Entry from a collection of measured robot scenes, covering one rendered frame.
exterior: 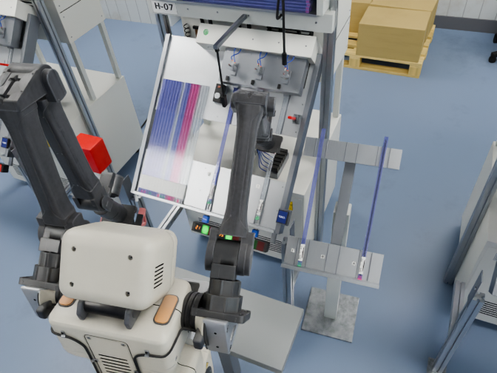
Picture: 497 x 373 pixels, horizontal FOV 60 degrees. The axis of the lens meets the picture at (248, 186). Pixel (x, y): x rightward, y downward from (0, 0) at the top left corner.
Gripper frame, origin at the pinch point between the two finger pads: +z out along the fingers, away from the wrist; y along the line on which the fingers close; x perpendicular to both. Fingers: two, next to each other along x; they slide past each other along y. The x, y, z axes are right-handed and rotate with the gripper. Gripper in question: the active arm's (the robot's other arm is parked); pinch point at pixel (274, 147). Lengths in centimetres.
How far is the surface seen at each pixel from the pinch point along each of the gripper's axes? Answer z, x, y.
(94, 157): 9, 20, 90
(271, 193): 2.5, 17.7, -2.9
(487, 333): 79, 55, -101
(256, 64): -8.1, -29.5, 13.0
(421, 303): 82, 51, -71
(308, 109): -1.8, -16.6, -10.0
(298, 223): 46, 26, -7
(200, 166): 1.8, 13.8, 29.9
